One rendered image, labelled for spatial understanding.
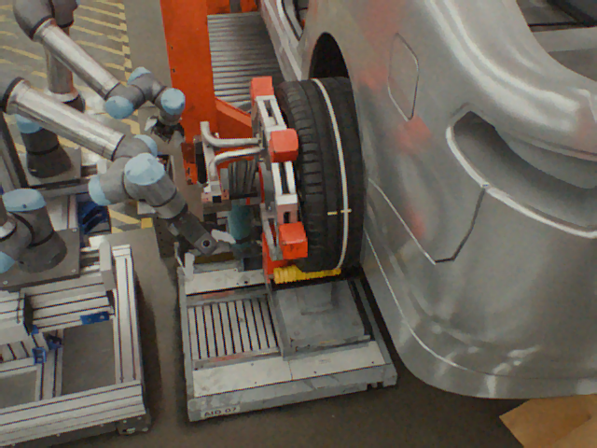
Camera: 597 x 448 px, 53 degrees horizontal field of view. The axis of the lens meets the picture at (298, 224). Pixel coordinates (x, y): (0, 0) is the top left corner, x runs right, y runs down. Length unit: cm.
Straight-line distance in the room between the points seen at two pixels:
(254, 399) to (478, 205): 146
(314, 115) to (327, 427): 121
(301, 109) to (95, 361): 125
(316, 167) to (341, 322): 86
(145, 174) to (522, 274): 81
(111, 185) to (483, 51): 84
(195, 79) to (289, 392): 126
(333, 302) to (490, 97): 156
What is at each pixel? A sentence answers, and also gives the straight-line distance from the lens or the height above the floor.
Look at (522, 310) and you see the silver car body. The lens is 128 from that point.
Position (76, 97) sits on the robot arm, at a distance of 231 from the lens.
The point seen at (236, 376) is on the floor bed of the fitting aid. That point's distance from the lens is 246.
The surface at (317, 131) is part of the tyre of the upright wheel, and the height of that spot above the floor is 114.
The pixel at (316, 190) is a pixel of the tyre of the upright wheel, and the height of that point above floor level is 101.
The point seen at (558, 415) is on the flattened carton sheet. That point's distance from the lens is 264.
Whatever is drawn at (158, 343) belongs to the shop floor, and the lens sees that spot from 271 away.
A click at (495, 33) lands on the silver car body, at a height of 165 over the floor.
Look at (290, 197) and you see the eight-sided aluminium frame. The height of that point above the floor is 97.
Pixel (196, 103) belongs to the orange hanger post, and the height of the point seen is 91.
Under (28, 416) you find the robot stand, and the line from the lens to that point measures 236.
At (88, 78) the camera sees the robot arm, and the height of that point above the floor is 124.
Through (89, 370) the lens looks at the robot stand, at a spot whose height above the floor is 21.
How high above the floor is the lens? 207
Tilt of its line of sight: 40 degrees down
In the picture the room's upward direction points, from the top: straight up
